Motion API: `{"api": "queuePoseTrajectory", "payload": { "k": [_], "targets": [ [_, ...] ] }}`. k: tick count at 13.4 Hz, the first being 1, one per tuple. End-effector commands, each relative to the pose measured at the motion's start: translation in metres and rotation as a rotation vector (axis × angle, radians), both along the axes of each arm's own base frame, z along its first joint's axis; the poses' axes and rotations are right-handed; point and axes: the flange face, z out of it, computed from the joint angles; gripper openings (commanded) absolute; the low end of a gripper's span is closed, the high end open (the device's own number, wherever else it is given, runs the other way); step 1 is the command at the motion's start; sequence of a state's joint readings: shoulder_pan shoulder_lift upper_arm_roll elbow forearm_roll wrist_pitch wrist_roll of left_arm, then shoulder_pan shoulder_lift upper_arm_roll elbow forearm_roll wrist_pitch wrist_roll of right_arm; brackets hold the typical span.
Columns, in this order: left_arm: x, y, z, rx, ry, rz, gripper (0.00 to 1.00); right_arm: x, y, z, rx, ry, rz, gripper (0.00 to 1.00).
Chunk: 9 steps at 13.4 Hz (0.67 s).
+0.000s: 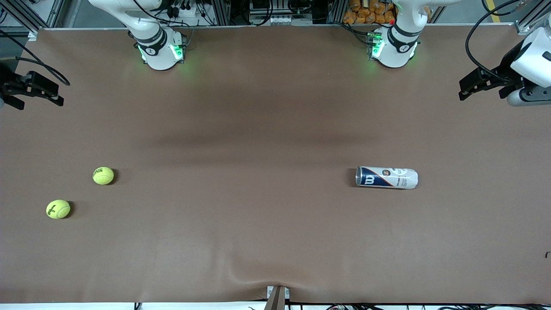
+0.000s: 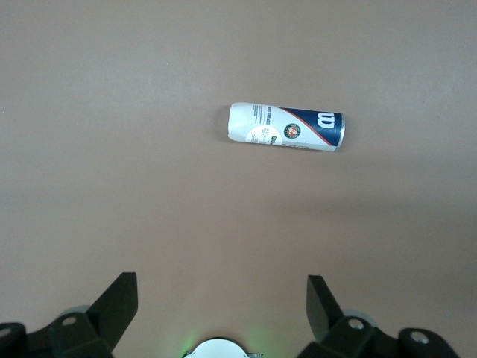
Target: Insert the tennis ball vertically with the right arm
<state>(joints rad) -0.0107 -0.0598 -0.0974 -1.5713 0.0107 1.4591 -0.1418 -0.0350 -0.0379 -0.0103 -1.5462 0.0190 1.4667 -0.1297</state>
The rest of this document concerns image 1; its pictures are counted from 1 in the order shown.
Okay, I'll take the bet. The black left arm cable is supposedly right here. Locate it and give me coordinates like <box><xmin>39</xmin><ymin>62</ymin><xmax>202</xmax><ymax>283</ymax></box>
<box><xmin>465</xmin><ymin>0</ymin><xmax>523</xmax><ymax>84</ymax></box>

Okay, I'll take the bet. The tennis ball Roland Garros print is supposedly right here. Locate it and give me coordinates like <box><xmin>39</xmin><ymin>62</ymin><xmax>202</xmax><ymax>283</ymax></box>
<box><xmin>93</xmin><ymin>167</ymin><xmax>115</xmax><ymax>186</ymax></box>

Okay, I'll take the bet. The orange items pile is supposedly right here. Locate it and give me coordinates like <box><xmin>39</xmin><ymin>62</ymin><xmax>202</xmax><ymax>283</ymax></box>
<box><xmin>343</xmin><ymin>0</ymin><xmax>397</xmax><ymax>25</ymax></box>

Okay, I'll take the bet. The brown table mat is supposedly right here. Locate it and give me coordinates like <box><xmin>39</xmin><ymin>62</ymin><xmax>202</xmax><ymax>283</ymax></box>
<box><xmin>0</xmin><ymin>24</ymin><xmax>551</xmax><ymax>304</ymax></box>

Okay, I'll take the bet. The white blue tennis ball can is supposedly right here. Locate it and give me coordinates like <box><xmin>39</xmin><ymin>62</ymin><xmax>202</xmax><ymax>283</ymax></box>
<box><xmin>356</xmin><ymin>166</ymin><xmax>419</xmax><ymax>189</ymax></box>

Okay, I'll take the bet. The aluminium frame corner strut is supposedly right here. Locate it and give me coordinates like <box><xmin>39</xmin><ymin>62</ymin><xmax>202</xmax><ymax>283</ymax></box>
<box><xmin>514</xmin><ymin>0</ymin><xmax>551</xmax><ymax>36</ymax></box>
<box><xmin>0</xmin><ymin>0</ymin><xmax>65</xmax><ymax>36</ymax></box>

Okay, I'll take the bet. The grey camera mounting post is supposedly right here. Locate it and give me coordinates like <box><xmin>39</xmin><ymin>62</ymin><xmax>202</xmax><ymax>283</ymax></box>
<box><xmin>266</xmin><ymin>285</ymin><xmax>290</xmax><ymax>310</ymax></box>

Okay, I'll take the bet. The aluminium frame post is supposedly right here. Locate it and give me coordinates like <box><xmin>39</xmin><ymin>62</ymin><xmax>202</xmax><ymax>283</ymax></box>
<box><xmin>329</xmin><ymin>0</ymin><xmax>347</xmax><ymax>24</ymax></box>
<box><xmin>213</xmin><ymin>0</ymin><xmax>233</xmax><ymax>25</ymax></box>

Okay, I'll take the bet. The white power strip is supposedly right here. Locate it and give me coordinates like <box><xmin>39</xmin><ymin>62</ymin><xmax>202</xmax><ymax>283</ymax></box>
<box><xmin>157</xmin><ymin>3</ymin><xmax>216</xmax><ymax>26</ymax></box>

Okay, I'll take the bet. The tennis ball Wilson print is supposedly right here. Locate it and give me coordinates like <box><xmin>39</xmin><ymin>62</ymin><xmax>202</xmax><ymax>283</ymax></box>
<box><xmin>46</xmin><ymin>199</ymin><xmax>71</xmax><ymax>220</ymax></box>

